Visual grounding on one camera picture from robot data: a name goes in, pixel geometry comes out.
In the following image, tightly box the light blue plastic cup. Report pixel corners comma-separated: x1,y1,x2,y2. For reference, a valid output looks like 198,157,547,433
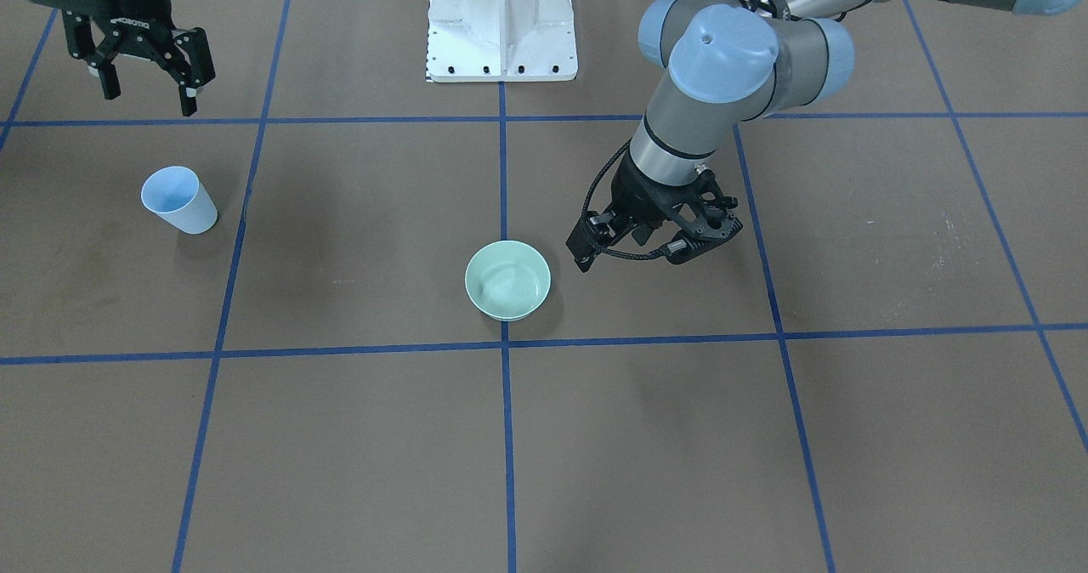
140,166,218,235

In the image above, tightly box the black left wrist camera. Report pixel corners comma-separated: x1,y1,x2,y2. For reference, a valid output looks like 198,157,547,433
666,179,745,264

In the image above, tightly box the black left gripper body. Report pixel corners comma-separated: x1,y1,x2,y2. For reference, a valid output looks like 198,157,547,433
605,150,717,256

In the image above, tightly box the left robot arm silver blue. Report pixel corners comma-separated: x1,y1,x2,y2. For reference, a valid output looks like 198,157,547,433
566,0,1081,272

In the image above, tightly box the light green bowl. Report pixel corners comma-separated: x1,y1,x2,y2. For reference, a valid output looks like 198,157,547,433
465,240,552,322

